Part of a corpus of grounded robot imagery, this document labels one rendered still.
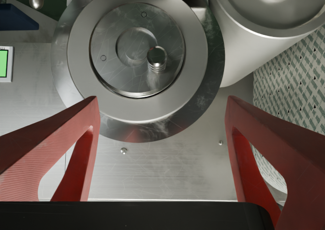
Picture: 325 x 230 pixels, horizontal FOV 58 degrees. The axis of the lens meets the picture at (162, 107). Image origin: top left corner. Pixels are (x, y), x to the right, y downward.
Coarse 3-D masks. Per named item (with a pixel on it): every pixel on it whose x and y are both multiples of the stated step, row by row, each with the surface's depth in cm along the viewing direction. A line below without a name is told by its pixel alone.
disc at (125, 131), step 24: (72, 0) 25; (192, 0) 25; (72, 24) 25; (216, 24) 25; (216, 48) 25; (216, 72) 25; (72, 96) 24; (192, 96) 24; (168, 120) 24; (192, 120) 24
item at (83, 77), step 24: (96, 0) 24; (120, 0) 24; (144, 0) 24; (168, 0) 24; (192, 24) 24; (72, 48) 24; (192, 48) 24; (72, 72) 24; (192, 72) 24; (120, 96) 23; (168, 96) 23; (120, 120) 23; (144, 120) 23
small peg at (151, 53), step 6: (150, 48) 20; (156, 48) 20; (162, 48) 20; (150, 54) 20; (156, 54) 20; (162, 54) 20; (150, 60) 20; (156, 60) 20; (162, 60) 20; (150, 66) 21; (156, 66) 20; (162, 66) 21; (156, 72) 22
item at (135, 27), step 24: (96, 24) 23; (120, 24) 23; (144, 24) 23; (168, 24) 23; (96, 48) 23; (120, 48) 23; (144, 48) 23; (168, 48) 23; (96, 72) 23; (120, 72) 23; (144, 72) 23; (168, 72) 23; (144, 96) 24
